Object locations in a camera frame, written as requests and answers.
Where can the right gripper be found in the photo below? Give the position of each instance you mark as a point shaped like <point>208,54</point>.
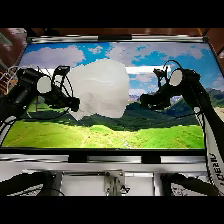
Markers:
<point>156,99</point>

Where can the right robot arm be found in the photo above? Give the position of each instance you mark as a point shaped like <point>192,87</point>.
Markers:
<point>206,113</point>

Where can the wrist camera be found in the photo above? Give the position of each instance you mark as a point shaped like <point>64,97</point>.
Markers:
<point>62,70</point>
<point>159,75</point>

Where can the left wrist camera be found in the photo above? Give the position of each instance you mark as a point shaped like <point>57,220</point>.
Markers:
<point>62,70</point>

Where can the white shirt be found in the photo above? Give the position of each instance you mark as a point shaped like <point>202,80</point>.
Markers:
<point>100,88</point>

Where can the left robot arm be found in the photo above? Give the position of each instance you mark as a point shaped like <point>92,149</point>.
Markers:
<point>20,91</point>

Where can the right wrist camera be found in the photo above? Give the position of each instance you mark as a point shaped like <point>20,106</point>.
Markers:
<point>159,75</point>

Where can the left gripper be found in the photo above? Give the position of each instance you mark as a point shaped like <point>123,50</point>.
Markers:
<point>65,100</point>

